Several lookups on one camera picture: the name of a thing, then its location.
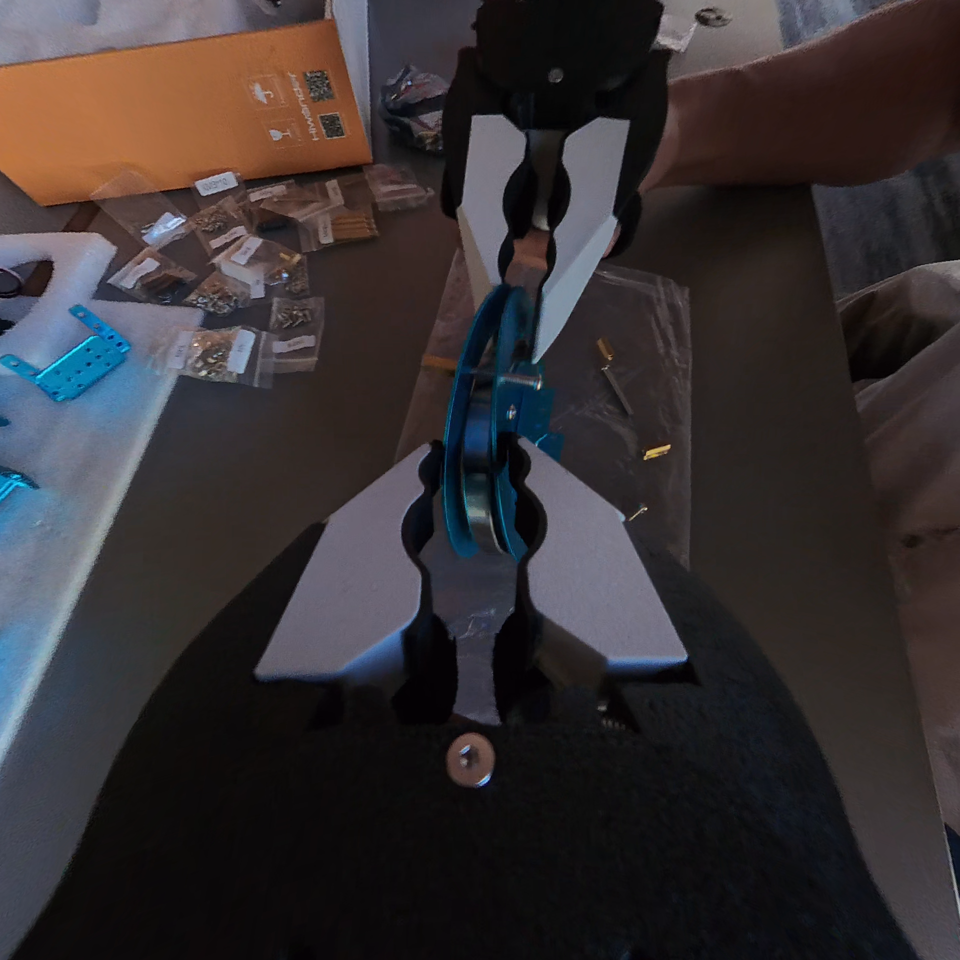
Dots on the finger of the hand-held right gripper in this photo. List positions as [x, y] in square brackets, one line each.
[484, 187]
[592, 217]

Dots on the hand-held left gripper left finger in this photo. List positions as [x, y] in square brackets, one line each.
[352, 585]

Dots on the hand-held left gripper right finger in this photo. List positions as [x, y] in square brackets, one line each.
[592, 585]

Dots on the blue metal disc assembly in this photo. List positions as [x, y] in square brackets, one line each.
[469, 450]

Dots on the person's right forearm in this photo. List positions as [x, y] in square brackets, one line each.
[787, 97]

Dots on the grey desk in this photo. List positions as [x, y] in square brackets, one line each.
[750, 465]

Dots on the small brass screw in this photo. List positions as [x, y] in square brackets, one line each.
[638, 513]

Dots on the crumpled dark wrapper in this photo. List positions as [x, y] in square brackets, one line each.
[416, 105]

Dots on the clear plastic bag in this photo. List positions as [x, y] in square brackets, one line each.
[645, 330]

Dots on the short brass standoff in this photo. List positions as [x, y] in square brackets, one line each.
[604, 352]
[657, 451]

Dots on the small round metal part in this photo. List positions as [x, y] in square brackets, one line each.
[714, 14]

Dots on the small yellow stick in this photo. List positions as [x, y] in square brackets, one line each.
[436, 363]

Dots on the pile of small screw bags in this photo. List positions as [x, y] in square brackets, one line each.
[225, 289]

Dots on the white foam tray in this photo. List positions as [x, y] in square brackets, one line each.
[82, 465]

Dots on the orange cardboard box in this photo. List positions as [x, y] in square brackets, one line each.
[150, 120]

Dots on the person's beige trouser leg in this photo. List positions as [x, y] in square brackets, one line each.
[915, 465]

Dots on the blue metal part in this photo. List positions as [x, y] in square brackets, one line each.
[13, 484]

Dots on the blue metal u bracket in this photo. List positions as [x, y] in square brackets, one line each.
[71, 367]

